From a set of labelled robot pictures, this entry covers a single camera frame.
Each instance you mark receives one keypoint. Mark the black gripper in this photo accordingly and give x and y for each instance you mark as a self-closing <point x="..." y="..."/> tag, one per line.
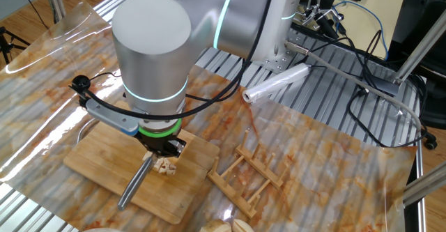
<point x="158" y="142"/>

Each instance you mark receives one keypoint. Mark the steel cleaver knife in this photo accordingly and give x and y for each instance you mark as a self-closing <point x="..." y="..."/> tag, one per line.
<point x="134" y="186"/>

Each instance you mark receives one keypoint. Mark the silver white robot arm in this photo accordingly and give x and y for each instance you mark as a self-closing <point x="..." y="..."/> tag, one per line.
<point x="153" y="51"/>

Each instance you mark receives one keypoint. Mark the lotus root wedge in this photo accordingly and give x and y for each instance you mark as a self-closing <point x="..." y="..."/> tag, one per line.
<point x="242" y="226"/>

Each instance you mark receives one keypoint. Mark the bamboo cutting board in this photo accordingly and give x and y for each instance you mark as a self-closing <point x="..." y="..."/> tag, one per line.
<point x="104" y="162"/>

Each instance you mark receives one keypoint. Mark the wooden peg rack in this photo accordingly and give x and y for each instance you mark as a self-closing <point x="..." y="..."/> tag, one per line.
<point x="230" y="186"/>

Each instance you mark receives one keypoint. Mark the clear plastic film roll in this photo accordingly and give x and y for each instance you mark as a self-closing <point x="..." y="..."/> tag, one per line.
<point x="275" y="84"/>

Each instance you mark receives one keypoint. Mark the marble pattern plastic mat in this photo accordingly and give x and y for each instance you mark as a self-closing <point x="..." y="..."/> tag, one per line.
<point x="331" y="176"/>

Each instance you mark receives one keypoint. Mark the black tripod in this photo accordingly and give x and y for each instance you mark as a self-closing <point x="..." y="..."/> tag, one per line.
<point x="3" y="44"/>

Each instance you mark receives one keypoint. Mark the silver articulated clamp stand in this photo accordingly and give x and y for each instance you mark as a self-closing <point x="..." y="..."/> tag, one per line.
<point x="320" y="16"/>

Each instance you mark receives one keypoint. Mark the black office chair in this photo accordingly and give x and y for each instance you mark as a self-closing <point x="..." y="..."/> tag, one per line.
<point x="432" y="85"/>

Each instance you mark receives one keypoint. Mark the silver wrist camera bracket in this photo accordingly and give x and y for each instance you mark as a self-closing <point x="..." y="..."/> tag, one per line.
<point x="108" y="115"/>

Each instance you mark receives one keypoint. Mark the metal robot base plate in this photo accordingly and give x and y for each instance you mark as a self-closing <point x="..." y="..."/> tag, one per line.
<point x="275" y="65"/>

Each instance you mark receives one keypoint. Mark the aluminium frame post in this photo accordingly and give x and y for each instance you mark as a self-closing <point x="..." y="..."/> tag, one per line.
<point x="55" y="2"/>
<point x="425" y="185"/>
<point x="418" y="52"/>

